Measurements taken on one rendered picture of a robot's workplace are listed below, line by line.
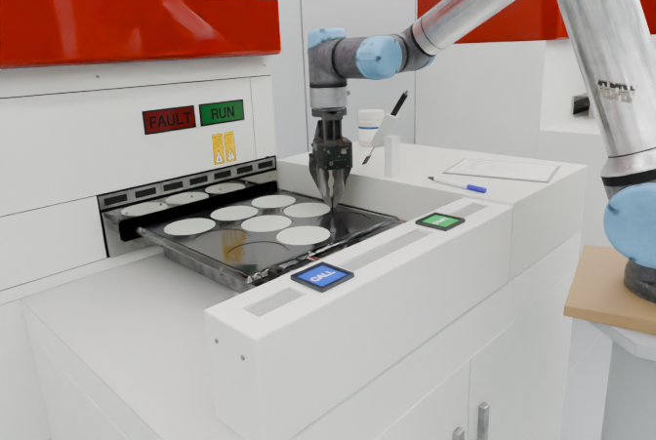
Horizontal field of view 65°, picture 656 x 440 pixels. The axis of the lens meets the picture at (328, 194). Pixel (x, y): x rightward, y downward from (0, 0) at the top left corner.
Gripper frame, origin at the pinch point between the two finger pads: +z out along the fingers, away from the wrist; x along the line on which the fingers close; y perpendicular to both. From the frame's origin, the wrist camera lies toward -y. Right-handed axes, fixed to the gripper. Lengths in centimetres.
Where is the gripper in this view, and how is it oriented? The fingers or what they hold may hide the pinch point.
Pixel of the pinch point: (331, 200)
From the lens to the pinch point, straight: 111.8
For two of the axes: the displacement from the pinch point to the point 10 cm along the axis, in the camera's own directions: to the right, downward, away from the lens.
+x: 9.9, -0.8, 1.4
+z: 0.4, 9.6, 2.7
